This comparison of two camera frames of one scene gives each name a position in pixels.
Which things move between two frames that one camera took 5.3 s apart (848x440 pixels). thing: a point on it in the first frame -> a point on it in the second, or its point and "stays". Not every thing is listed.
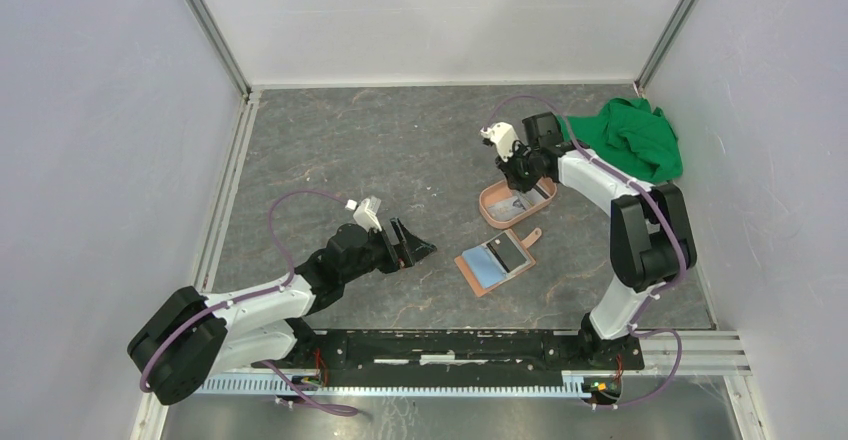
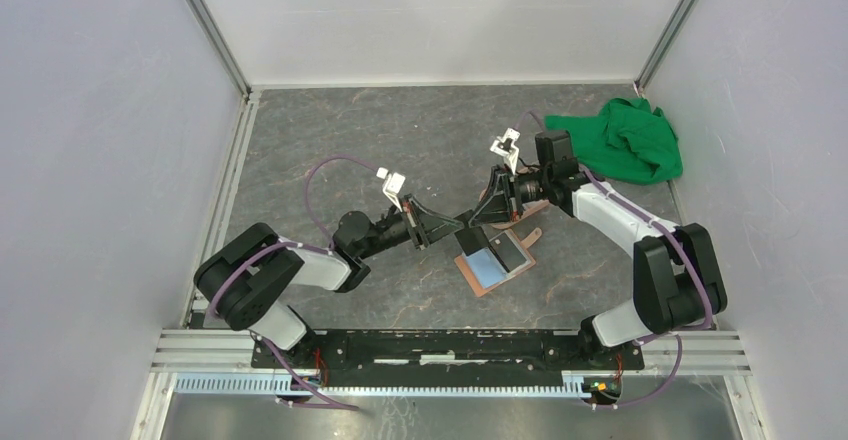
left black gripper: x=416 y=249 -> x=416 y=217
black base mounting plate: x=457 y=357 stays
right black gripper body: x=521 y=169 -> x=516 y=198
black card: x=506 y=253 stays
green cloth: x=628 y=138 stays
